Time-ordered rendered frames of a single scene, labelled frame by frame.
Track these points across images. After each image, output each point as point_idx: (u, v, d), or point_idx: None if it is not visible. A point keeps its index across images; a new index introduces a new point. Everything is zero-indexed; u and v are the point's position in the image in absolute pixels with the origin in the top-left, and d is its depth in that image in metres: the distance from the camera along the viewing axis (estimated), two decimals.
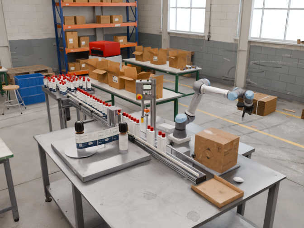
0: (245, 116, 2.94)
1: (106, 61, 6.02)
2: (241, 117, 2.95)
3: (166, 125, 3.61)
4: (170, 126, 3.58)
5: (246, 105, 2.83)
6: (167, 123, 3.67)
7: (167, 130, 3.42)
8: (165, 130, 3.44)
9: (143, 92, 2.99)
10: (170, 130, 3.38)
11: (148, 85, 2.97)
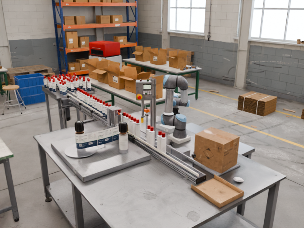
0: None
1: (106, 61, 6.02)
2: None
3: (166, 125, 3.61)
4: (170, 126, 3.58)
5: None
6: None
7: (167, 130, 3.42)
8: (165, 130, 3.44)
9: (143, 92, 2.99)
10: (170, 130, 3.38)
11: (148, 85, 2.97)
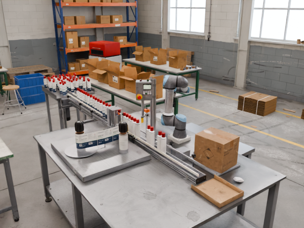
0: None
1: (106, 61, 6.02)
2: None
3: (160, 115, 3.61)
4: None
5: None
6: (162, 113, 3.67)
7: (158, 120, 3.43)
8: (156, 120, 3.45)
9: (143, 92, 2.99)
10: (160, 119, 3.38)
11: (148, 85, 2.97)
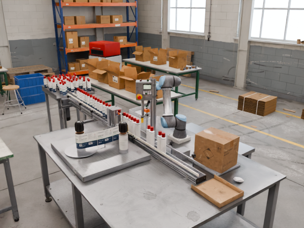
0: (149, 106, 3.64)
1: (106, 61, 6.02)
2: (147, 106, 3.66)
3: None
4: (145, 112, 3.66)
5: None
6: None
7: (139, 116, 3.51)
8: (138, 116, 3.54)
9: (143, 92, 2.99)
10: None
11: (148, 85, 2.97)
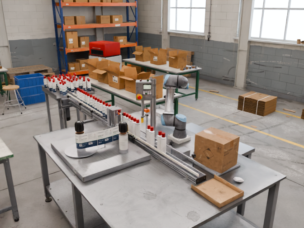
0: None
1: (106, 61, 6.02)
2: None
3: (160, 110, 3.74)
4: (163, 111, 3.71)
5: None
6: (162, 108, 3.80)
7: (158, 115, 3.56)
8: (157, 116, 3.58)
9: (143, 92, 2.99)
10: (161, 114, 3.51)
11: (148, 85, 2.97)
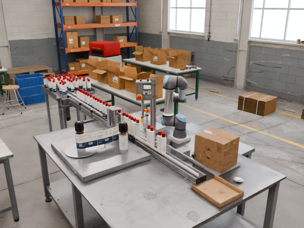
0: None
1: (106, 61, 6.02)
2: None
3: (157, 125, 3.57)
4: (160, 125, 3.54)
5: None
6: (158, 122, 3.63)
7: None
8: None
9: (143, 92, 2.99)
10: (157, 130, 3.34)
11: (148, 85, 2.97)
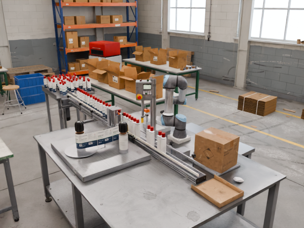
0: None
1: (106, 61, 6.02)
2: None
3: (156, 126, 3.58)
4: (159, 127, 3.55)
5: None
6: (158, 124, 3.64)
7: None
8: None
9: (143, 92, 2.99)
10: (157, 131, 3.35)
11: (148, 85, 2.97)
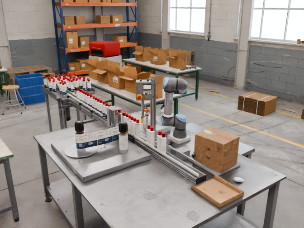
0: (163, 109, 3.46)
1: (106, 61, 6.02)
2: (159, 110, 3.47)
3: (156, 126, 3.58)
4: (160, 127, 3.55)
5: None
6: (158, 124, 3.64)
7: None
8: None
9: (143, 92, 2.99)
10: (157, 131, 3.35)
11: (148, 85, 2.97)
